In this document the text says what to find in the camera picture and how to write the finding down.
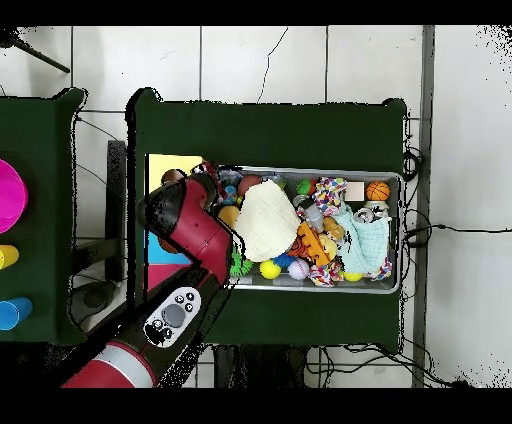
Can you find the mint green cloth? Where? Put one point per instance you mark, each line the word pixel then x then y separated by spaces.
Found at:
pixel 368 244

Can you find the blue and white plastic packet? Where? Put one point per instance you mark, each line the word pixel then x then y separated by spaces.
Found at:
pixel 230 192

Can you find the orange plastic toy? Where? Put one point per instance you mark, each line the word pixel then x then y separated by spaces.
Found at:
pixel 314 244

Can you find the clear mesh bin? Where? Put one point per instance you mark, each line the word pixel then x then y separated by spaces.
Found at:
pixel 320 284

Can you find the blue cup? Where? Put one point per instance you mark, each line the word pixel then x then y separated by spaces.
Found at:
pixel 14 314

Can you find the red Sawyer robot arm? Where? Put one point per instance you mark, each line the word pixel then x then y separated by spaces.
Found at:
pixel 196 232

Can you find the yellow cup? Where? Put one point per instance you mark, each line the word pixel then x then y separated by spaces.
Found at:
pixel 8 256

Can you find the wooden box with three holes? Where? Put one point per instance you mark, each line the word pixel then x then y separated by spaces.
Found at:
pixel 176 162

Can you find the black tripod leg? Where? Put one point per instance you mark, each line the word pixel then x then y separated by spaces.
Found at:
pixel 40 55

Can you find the dark green table cloth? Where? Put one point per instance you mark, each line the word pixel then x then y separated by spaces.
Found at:
pixel 272 132
pixel 40 160

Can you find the brown toy football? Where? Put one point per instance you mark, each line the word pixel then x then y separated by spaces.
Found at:
pixel 248 184

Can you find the pink bowl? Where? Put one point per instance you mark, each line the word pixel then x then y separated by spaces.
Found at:
pixel 10 196

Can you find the dark grey round base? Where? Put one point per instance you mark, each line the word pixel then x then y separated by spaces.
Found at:
pixel 94 298

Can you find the plain wooden block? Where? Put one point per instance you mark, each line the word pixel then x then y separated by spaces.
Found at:
pixel 354 191

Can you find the orange mini basketball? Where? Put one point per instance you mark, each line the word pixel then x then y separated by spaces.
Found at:
pixel 378 190

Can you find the colourful spotted cloth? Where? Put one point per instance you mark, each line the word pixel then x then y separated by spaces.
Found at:
pixel 330 192

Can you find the cream waffle cloth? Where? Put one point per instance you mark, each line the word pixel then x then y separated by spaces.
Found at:
pixel 266 222

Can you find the silver drink can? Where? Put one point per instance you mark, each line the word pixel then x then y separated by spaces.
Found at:
pixel 363 216
pixel 299 199

